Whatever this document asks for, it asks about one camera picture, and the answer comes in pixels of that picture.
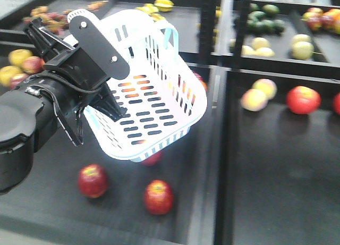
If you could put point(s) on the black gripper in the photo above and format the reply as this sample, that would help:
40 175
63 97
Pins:
77 68

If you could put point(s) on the light blue plastic basket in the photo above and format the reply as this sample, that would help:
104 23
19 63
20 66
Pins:
162 95

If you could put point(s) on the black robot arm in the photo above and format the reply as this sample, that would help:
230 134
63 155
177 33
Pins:
31 113

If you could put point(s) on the yellow apple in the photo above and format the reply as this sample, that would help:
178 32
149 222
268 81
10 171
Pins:
18 56

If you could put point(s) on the dark red apple front left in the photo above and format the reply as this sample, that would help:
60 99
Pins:
93 181

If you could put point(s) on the dark red apple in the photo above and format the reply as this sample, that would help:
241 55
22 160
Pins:
153 159
93 181
158 197

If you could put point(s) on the dark red apple middle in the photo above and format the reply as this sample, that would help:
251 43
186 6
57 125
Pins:
153 159

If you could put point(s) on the dark red apple front right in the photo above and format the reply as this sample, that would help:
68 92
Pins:
158 197

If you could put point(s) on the peach rear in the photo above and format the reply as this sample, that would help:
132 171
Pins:
267 86

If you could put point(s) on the black wooden fruit stand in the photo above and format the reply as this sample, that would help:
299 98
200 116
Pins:
238 177

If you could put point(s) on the red apple back left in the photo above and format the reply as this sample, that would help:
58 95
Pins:
303 100

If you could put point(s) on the red apple back right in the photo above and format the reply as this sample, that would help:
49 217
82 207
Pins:
336 103

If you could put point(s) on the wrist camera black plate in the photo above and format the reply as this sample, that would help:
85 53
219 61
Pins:
95 41

